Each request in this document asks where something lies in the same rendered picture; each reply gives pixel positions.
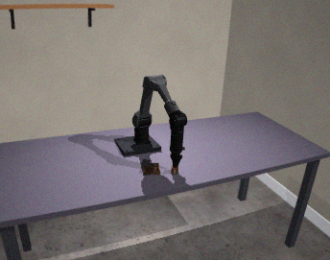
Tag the brown number cube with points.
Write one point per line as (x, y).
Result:
(174, 171)
(154, 166)

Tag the brown rectangular tray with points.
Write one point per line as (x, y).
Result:
(148, 170)

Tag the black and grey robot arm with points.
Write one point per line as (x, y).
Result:
(142, 119)

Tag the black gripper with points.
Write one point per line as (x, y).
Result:
(176, 148)

